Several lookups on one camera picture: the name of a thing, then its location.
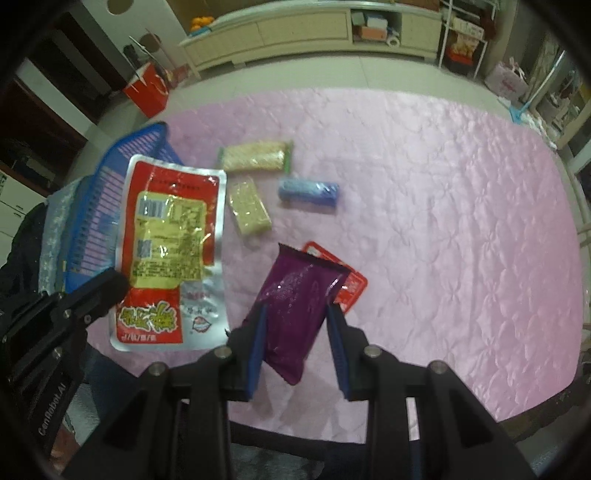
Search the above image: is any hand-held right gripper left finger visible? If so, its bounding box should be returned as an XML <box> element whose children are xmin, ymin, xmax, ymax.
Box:
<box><xmin>60</xmin><ymin>302</ymin><xmax>271</xmax><ymax>480</ymax></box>

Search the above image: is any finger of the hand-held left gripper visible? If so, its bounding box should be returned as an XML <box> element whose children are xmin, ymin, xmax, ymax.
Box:
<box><xmin>25</xmin><ymin>268</ymin><xmax>130</xmax><ymax>326</ymax></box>

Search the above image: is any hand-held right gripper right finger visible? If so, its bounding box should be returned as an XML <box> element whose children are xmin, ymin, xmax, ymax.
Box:
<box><xmin>325</xmin><ymin>302</ymin><xmax>539</xmax><ymax>480</ymax></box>

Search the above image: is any purple snack packet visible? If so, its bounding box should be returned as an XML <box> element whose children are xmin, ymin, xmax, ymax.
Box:
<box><xmin>243</xmin><ymin>242</ymin><xmax>349</xmax><ymax>386</ymax></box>

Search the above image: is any small red snack packet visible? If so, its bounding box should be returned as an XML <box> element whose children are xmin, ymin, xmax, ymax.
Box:
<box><xmin>302</xmin><ymin>241</ymin><xmax>369</xmax><ymax>315</ymax></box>

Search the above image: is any blue plastic basket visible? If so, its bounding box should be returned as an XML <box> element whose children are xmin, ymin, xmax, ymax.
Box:
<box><xmin>62</xmin><ymin>121</ymin><xmax>185</xmax><ymax>294</ymax></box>

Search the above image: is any large red yellow packet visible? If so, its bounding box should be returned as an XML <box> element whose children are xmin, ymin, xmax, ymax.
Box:
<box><xmin>109</xmin><ymin>154</ymin><xmax>230</xmax><ymax>354</ymax></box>

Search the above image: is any small oat bar packet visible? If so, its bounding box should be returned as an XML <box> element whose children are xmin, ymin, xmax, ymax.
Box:
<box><xmin>227</xmin><ymin>178</ymin><xmax>272</xmax><ymax>236</ymax></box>

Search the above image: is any blue checked snack packet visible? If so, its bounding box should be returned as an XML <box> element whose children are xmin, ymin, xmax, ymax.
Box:
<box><xmin>277</xmin><ymin>178</ymin><xmax>340</xmax><ymax>215</ymax></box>

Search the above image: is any long oat bar packet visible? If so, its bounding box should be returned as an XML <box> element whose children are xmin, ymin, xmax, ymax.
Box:
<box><xmin>217</xmin><ymin>140</ymin><xmax>295</xmax><ymax>174</ymax></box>

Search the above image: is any grey lace-trimmed sofa cover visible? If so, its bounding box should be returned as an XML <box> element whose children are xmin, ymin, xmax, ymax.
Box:
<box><xmin>34</xmin><ymin>178</ymin><xmax>100</xmax><ymax>296</ymax></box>

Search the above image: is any white storage cabinet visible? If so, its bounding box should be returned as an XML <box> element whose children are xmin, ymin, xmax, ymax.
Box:
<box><xmin>0</xmin><ymin>171</ymin><xmax>47</xmax><ymax>222</ymax></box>

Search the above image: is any red paper bag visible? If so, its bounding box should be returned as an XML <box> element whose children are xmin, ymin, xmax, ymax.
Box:
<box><xmin>122</xmin><ymin>62</ymin><xmax>171</xmax><ymax>118</ymax></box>

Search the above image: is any mop with blue head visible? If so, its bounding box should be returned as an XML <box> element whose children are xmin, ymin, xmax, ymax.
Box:
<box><xmin>496</xmin><ymin>46</ymin><xmax>568</xmax><ymax>125</ymax></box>

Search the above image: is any pink bag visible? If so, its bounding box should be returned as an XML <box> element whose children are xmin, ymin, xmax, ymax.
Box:
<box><xmin>484</xmin><ymin>58</ymin><xmax>529</xmax><ymax>104</ymax></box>

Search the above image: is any cream TV cabinet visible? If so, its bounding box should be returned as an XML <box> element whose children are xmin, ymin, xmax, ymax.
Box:
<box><xmin>178</xmin><ymin>0</ymin><xmax>444</xmax><ymax>72</ymax></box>

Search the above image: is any white shelf rack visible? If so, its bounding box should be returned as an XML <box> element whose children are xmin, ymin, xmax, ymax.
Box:
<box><xmin>438</xmin><ymin>0</ymin><xmax>497</xmax><ymax>77</ymax></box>

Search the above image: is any light blue box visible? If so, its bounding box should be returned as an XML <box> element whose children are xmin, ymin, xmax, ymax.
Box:
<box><xmin>355</xmin><ymin>11</ymin><xmax>389</xmax><ymax>29</ymax></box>

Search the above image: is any dark wooden door frame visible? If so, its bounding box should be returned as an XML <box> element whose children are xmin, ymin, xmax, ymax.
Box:
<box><xmin>9</xmin><ymin>60</ymin><xmax>100</xmax><ymax>153</ymax></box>

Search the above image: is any long-handled dustpan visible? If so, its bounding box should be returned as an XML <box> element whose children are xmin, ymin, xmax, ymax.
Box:
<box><xmin>124</xmin><ymin>32</ymin><xmax>178</xmax><ymax>88</ymax></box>

